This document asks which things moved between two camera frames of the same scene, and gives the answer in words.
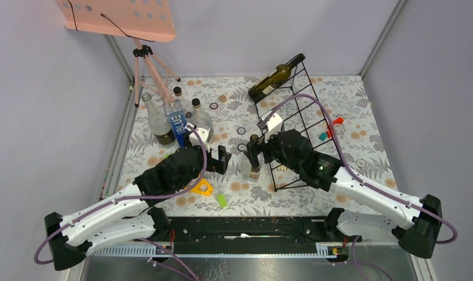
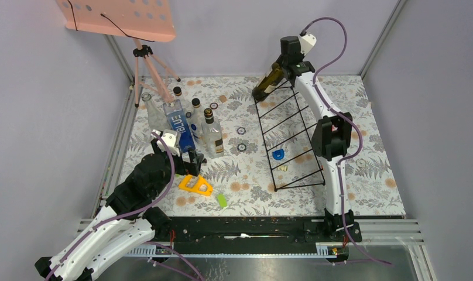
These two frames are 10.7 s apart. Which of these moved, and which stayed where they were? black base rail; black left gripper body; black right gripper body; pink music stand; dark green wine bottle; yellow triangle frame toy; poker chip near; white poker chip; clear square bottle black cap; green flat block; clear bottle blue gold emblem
Moved: clear square bottle black cap; black left gripper body; black right gripper body
Stayed: clear bottle blue gold emblem; green flat block; dark green wine bottle; white poker chip; black base rail; poker chip near; yellow triangle frame toy; pink music stand
